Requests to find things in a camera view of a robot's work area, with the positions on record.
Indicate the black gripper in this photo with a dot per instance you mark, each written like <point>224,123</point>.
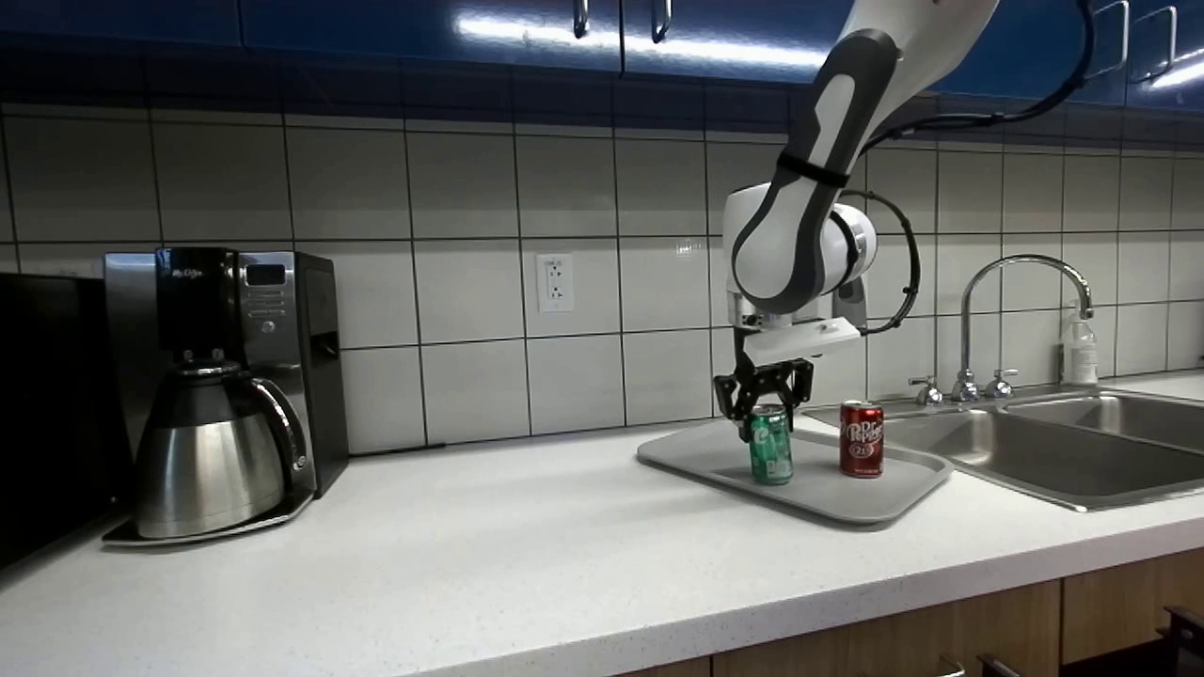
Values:
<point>776,379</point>

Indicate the black microwave oven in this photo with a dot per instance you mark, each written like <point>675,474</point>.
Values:
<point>51,416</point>

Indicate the chrome faucet knob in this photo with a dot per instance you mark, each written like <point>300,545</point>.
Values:
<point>926,394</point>
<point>1003,382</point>

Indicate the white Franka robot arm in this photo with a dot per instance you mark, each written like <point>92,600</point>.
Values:
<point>801,237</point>

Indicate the black steel coffee maker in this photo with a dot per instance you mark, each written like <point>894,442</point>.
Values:
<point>293,351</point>

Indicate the blue glossy wall cabinet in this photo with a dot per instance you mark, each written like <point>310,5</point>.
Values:
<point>315,31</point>

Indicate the red soda can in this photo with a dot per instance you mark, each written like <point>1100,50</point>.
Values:
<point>864,437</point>

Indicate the green soda can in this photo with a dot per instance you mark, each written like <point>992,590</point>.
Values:
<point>771,451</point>

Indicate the stainless steel double sink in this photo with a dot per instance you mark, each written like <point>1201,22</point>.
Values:
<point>1079,451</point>

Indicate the grey plastic tray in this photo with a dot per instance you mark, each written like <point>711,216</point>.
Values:
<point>702,456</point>

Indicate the chrome gooseneck faucet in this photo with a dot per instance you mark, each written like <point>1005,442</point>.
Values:
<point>966,323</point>

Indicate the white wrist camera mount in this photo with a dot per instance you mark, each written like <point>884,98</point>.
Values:
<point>801,341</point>

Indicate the clear soap pump bottle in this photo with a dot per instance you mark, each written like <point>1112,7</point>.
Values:
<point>1079,360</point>

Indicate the wooden base cabinet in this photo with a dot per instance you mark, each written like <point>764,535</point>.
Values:
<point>877,639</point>

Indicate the white wall power outlet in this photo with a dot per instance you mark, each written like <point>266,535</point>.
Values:
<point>554,284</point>

